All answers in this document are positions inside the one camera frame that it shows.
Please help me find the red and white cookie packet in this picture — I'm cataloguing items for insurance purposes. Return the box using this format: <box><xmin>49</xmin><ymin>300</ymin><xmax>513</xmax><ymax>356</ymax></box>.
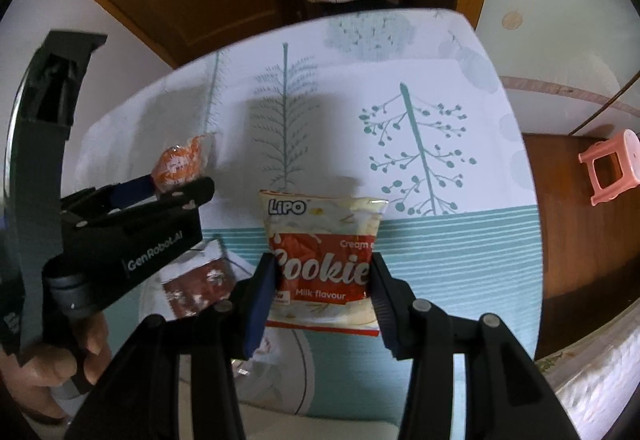
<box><xmin>257</xmin><ymin>190</ymin><xmax>391</xmax><ymax>338</ymax></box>

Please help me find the thin dark cable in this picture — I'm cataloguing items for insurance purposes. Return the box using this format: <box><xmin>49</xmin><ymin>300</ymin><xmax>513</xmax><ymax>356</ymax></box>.
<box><xmin>567</xmin><ymin>70</ymin><xmax>640</xmax><ymax>137</ymax></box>

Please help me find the pink plastic stool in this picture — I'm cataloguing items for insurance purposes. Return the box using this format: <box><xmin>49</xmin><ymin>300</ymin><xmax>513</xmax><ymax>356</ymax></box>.
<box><xmin>579</xmin><ymin>130</ymin><xmax>640</xmax><ymax>207</ymax></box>

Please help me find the orange candy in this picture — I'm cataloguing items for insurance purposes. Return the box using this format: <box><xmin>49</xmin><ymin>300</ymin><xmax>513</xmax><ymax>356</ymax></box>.
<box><xmin>152</xmin><ymin>134</ymin><xmax>211</xmax><ymax>193</ymax></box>

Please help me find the red brown snack packet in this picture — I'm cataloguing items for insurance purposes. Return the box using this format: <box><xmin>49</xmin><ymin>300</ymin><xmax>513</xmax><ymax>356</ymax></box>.
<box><xmin>162</xmin><ymin>260</ymin><xmax>236</xmax><ymax>318</ymax></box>

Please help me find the person's left hand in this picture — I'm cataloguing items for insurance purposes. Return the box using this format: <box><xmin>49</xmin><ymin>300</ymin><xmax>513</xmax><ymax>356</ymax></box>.
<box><xmin>0</xmin><ymin>312</ymin><xmax>113</xmax><ymax>421</ymax></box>

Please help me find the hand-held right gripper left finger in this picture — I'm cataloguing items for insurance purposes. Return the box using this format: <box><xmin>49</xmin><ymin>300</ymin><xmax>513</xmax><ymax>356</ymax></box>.
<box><xmin>65</xmin><ymin>252</ymin><xmax>281</xmax><ymax>440</ymax></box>

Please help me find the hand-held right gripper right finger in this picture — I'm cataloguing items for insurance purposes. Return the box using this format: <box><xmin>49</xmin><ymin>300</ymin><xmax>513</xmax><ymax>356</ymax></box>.
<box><xmin>367</xmin><ymin>251</ymin><xmax>581</xmax><ymax>440</ymax></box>

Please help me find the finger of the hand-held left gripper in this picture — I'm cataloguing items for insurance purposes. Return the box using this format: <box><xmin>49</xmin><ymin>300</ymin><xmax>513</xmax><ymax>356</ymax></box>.
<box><xmin>60</xmin><ymin>174</ymin><xmax>161</xmax><ymax>221</ymax></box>
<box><xmin>70</xmin><ymin>177</ymin><xmax>216</xmax><ymax>233</ymax></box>

